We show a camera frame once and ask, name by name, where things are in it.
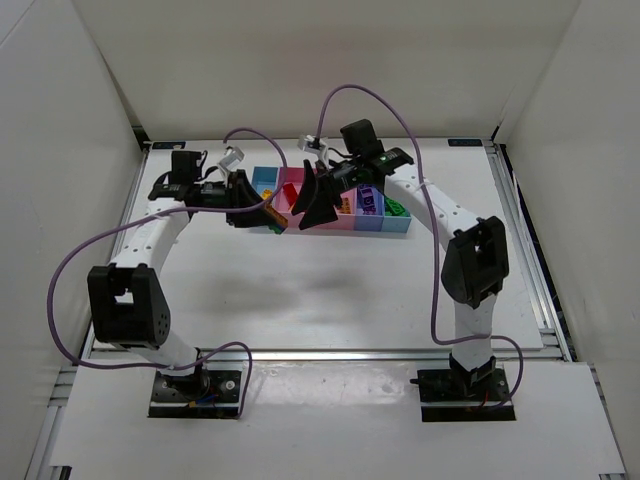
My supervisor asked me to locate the striped lego plate stack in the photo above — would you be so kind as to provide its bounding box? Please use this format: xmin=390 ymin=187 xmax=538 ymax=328
xmin=264 ymin=204 xmax=288 ymax=235

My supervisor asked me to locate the orange lego plate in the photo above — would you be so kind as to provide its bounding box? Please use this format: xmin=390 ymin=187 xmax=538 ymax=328
xmin=338 ymin=198 xmax=351 ymax=214

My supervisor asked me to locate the small purple lego block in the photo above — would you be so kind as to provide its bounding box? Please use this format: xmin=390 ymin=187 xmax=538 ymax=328
xmin=358 ymin=185 xmax=377 ymax=215

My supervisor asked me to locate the green lego plate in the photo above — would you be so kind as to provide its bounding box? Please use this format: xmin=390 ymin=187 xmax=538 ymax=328
xmin=384 ymin=197 xmax=408 ymax=217

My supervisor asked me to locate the red striped lego block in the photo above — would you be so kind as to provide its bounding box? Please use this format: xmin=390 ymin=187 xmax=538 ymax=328
xmin=282 ymin=183 xmax=298 ymax=209

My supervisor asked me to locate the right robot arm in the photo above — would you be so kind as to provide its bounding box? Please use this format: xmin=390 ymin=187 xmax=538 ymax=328
xmin=291 ymin=119 xmax=509 ymax=396

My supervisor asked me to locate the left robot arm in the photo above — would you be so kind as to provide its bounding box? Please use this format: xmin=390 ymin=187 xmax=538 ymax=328
xmin=87 ymin=147 xmax=288 ymax=378

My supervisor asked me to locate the left light blue bin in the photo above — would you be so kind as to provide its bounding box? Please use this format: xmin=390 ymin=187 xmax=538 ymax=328
xmin=251 ymin=166 xmax=279 ymax=199

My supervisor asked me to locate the light blue bin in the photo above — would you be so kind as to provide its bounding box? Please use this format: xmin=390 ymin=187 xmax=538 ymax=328
xmin=381 ymin=206 xmax=411 ymax=234
xmin=251 ymin=166 xmax=279 ymax=199

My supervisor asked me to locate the small pink bin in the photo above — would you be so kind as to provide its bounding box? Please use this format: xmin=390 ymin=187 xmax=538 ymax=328
xmin=327 ymin=173 xmax=356 ymax=230

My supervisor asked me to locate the dark blue bin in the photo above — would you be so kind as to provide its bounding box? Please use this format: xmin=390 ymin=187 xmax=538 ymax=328
xmin=354 ymin=185 xmax=384 ymax=232

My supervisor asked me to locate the right light blue bin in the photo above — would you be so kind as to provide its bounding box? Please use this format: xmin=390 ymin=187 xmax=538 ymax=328
xmin=381 ymin=206 xmax=411 ymax=234

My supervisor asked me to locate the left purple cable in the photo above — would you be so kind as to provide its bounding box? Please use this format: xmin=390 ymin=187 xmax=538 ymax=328
xmin=47 ymin=128 xmax=289 ymax=419

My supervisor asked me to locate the purple cable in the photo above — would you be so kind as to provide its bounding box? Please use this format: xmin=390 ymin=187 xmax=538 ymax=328
xmin=317 ymin=85 xmax=524 ymax=409
xmin=47 ymin=128 xmax=289 ymax=419

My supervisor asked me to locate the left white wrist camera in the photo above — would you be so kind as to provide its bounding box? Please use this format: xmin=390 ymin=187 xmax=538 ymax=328
xmin=216 ymin=146 xmax=245 ymax=183

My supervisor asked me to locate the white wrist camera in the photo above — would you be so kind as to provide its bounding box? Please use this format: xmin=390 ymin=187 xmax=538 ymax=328
xmin=297 ymin=134 xmax=329 ymax=166
xmin=216 ymin=146 xmax=245 ymax=183

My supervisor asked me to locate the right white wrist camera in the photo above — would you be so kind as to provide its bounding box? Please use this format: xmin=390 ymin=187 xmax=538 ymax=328
xmin=297 ymin=134 xmax=329 ymax=166

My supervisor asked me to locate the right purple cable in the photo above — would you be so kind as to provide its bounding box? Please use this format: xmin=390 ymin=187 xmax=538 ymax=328
xmin=317 ymin=85 xmax=524 ymax=409

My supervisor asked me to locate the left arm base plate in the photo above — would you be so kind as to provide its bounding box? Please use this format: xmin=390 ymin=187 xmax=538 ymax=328
xmin=147 ymin=366 xmax=242 ymax=420

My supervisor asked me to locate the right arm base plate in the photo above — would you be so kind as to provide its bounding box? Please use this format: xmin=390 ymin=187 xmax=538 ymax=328
xmin=409 ymin=368 xmax=516 ymax=423

